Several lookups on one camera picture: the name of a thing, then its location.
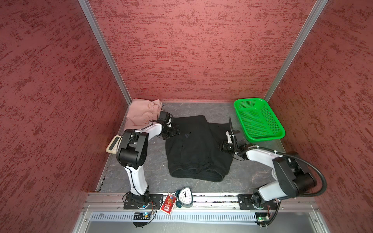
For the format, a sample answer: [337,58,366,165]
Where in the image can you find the pink drawstring shorts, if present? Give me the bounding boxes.
[124,99,162,130]

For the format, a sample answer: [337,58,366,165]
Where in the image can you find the black shorts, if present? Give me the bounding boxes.
[165,115,233,182]

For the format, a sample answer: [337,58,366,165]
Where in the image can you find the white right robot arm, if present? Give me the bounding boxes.
[221,141,317,209]

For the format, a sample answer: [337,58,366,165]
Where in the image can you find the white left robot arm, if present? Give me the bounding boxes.
[116,122,180,208]

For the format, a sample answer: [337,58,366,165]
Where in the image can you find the green plastic basket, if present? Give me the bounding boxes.
[234,98,286,143]

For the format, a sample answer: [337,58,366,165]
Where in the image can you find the cream desk calculator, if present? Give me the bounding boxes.
[105,135,121,154]

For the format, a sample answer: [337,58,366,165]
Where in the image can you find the teal analog clock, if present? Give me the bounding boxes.
[175,187,194,208]

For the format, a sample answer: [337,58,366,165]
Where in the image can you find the red snack packet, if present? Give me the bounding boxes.
[160,193,177,215]

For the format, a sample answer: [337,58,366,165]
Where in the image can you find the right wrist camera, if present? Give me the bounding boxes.
[226,130,241,144]

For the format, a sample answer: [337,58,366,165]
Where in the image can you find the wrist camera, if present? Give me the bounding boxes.
[226,130,241,144]
[156,111,173,125]

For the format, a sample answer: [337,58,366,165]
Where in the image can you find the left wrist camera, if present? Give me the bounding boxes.
[156,111,173,125]

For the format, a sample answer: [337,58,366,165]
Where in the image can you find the black corrugated cable hose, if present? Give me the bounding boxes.
[228,117,327,226]

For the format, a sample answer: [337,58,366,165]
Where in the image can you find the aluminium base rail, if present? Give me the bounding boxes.
[83,192,320,213]

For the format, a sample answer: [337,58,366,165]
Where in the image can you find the left aluminium corner post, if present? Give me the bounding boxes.
[78,0,132,105]

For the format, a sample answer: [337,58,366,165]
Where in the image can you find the aluminium corner post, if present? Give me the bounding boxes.
[78,0,132,105]
[264,0,328,102]

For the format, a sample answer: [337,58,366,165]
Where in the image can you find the right aluminium corner post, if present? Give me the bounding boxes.
[264,0,328,102]

